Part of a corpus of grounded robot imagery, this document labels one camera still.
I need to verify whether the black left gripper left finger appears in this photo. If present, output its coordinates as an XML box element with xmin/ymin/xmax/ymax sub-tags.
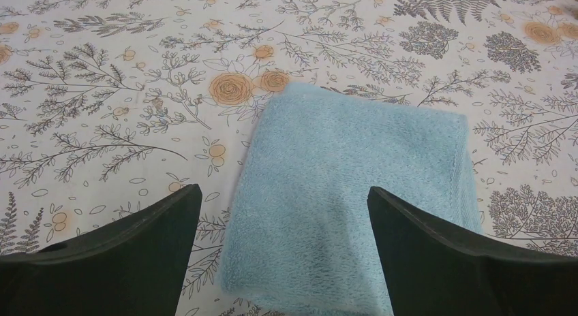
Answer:
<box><xmin>1</xmin><ymin>185</ymin><xmax>202</xmax><ymax>315</ymax></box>

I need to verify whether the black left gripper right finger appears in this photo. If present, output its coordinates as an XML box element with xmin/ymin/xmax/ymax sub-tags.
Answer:
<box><xmin>367</xmin><ymin>187</ymin><xmax>577</xmax><ymax>315</ymax></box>

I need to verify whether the floral patterned tablecloth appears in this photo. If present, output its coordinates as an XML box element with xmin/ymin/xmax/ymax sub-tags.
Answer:
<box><xmin>1</xmin><ymin>0</ymin><xmax>577</xmax><ymax>315</ymax></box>

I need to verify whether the light blue folded towel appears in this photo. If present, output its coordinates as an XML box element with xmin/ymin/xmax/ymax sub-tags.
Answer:
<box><xmin>219</xmin><ymin>82</ymin><xmax>482</xmax><ymax>315</ymax></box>

